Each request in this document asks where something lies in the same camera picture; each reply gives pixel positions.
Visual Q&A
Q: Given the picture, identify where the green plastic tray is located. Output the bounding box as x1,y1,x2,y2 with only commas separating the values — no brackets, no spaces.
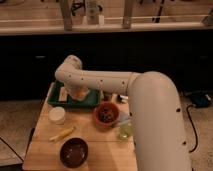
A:
48,81,101,109

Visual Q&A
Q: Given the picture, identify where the small green cup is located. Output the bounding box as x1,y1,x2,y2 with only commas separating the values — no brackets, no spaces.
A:
118,123,132,140

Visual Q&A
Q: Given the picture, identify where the wooden block in tray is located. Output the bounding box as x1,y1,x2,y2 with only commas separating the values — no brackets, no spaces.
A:
59,87,68,102

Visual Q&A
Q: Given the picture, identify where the black cable on floor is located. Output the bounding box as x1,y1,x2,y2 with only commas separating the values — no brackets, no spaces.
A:
185,103,200,154

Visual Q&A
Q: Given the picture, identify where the dark device on floor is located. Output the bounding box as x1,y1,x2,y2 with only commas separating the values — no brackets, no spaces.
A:
190,92,212,108

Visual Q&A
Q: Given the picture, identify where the orange apple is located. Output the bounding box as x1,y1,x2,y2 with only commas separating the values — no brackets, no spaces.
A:
73,90,88,100

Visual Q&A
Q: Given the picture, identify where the white paper cup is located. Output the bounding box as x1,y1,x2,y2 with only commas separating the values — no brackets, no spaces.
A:
49,107,66,124

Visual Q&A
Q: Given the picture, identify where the grey cloth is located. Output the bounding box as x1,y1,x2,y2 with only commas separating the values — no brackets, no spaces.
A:
113,112,131,127

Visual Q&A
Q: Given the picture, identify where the orange bowl with dark contents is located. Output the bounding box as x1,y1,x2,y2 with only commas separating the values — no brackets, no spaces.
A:
93,102,119,128

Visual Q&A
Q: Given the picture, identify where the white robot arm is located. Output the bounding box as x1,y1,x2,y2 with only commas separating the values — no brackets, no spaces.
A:
55,55,192,171

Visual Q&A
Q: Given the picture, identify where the dark brown bowl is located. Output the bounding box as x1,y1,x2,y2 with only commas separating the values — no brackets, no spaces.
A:
60,137,88,168

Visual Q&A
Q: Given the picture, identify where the small dark object on table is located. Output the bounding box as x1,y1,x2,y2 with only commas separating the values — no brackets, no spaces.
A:
117,95,128,103

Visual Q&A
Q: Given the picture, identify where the yellow banana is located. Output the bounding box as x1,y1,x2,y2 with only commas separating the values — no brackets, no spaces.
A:
49,126,75,142

